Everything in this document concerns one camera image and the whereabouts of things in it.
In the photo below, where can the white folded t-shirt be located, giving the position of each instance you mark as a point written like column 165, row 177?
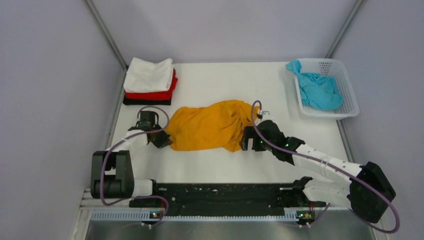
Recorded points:
column 147, row 77

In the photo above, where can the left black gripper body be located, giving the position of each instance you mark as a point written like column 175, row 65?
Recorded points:
column 157, row 127

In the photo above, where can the black folded t-shirt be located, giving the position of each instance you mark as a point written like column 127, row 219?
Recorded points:
column 128, row 102

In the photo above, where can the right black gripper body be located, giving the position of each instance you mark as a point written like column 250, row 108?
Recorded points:
column 269, row 146

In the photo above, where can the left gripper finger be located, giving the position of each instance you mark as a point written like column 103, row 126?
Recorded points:
column 161, row 139
column 152, row 138

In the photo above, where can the yellow t-shirt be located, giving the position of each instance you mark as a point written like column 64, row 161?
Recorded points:
column 220, row 125

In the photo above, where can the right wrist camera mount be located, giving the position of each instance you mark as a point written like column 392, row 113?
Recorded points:
column 264, row 116

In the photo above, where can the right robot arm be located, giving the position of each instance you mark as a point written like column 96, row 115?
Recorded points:
column 364, row 189

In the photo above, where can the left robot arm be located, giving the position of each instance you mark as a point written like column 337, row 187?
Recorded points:
column 112, row 175

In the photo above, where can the blue t-shirt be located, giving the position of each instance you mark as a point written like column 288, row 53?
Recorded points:
column 316, row 90

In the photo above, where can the red folded t-shirt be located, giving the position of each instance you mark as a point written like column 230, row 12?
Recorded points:
column 156, row 96

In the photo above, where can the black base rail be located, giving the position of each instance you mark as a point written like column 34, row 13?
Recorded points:
column 226, row 199

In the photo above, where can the white plastic basket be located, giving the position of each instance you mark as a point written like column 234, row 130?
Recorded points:
column 332, row 68

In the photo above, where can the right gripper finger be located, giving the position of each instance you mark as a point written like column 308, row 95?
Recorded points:
column 246, row 136
column 257, row 144

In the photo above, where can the aluminium frame rail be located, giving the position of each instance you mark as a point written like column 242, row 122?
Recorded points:
column 95, row 222

